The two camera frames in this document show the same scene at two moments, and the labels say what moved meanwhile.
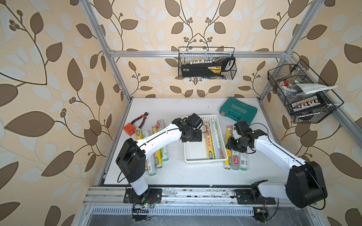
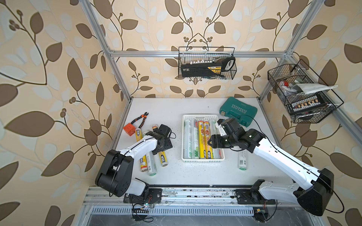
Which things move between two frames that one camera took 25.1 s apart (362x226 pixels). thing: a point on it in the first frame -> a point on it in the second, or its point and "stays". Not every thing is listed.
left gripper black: [200, 136] -> [169, 143]
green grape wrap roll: [160, 124] -> [194, 139]
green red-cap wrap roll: [235, 160] -> [187, 139]
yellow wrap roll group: [228, 153] -> [208, 149]
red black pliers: [144, 116] stays
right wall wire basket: [306, 96] stays
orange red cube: [129, 129] stays
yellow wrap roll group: [209, 141] -> [201, 139]
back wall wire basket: [211, 62] stays
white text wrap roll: [243, 161] stays
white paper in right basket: [309, 88] stays
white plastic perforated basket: [196, 151] stays
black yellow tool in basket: [207, 68] stays
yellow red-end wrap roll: [139, 137] stays
